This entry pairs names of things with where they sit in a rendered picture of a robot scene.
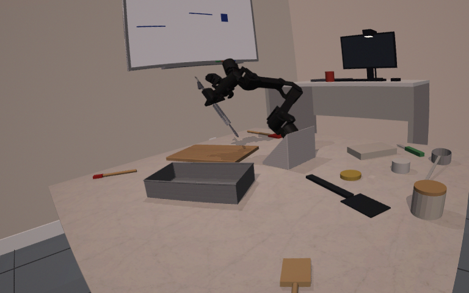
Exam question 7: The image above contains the beige flat square slab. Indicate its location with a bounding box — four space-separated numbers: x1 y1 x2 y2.
347 142 397 160

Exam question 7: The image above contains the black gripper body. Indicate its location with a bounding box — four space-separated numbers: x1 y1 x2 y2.
202 78 235 103

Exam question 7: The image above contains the grey saucepan with long handle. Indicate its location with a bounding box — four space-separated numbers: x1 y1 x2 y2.
426 148 452 179

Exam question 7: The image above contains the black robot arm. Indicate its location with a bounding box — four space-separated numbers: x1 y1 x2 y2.
206 59 303 138

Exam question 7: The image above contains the black flat spatula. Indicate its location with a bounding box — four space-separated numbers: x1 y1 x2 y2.
306 174 391 218

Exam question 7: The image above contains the grey cylinder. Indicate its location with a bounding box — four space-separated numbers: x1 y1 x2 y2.
391 158 410 174

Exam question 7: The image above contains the grey cylindrical container with brown lid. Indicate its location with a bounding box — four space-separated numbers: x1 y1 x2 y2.
410 179 447 220

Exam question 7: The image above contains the brown wooden board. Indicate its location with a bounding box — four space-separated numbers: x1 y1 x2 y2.
166 145 259 162

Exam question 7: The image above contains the golden brown flat disc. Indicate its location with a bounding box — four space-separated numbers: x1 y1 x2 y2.
340 170 362 181

